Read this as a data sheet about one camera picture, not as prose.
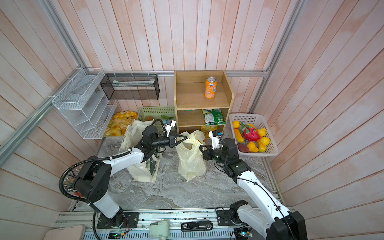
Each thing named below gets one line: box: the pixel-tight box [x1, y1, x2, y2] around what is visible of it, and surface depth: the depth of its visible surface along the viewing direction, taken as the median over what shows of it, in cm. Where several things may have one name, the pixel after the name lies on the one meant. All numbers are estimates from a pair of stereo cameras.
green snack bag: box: [202, 108, 227, 126], surface depth 94 cm
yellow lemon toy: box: [260, 136, 270, 146], surface depth 97 cm
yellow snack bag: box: [200, 125, 218, 132], surface depth 109 cm
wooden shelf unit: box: [173, 70, 235, 138], surface depth 92 cm
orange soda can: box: [204, 76, 218, 100], surface depth 80 cm
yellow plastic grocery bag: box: [175, 130, 207, 181], surface depth 78 cm
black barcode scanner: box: [181, 220, 214, 232], surface depth 70 cm
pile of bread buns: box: [104, 110, 138, 136], surface depth 109 cm
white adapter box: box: [149, 220, 170, 240], surface depth 69 cm
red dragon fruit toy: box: [238, 122, 260, 141], surface depth 100 cm
